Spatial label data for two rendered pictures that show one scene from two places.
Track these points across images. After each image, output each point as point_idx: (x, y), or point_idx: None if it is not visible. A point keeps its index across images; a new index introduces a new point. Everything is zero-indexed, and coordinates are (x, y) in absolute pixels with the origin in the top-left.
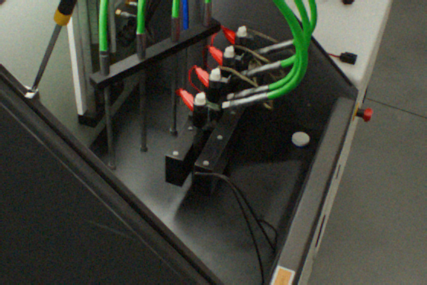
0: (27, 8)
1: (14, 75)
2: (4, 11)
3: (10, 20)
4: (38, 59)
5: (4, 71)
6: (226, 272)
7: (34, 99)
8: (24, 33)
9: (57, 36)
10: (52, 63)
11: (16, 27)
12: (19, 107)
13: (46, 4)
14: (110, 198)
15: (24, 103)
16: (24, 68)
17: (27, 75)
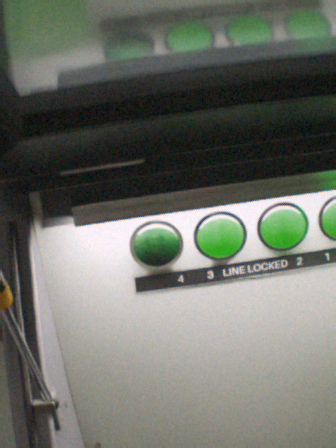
0: (264, 313)
1: (211, 400)
2: (203, 296)
3: (216, 316)
4: (279, 400)
5: (33, 353)
6: None
7: (41, 410)
8: (250, 348)
9: (8, 324)
10: (315, 420)
11: (230, 331)
12: (13, 406)
13: (321, 323)
14: None
15: (23, 405)
16: (239, 400)
17: (244, 414)
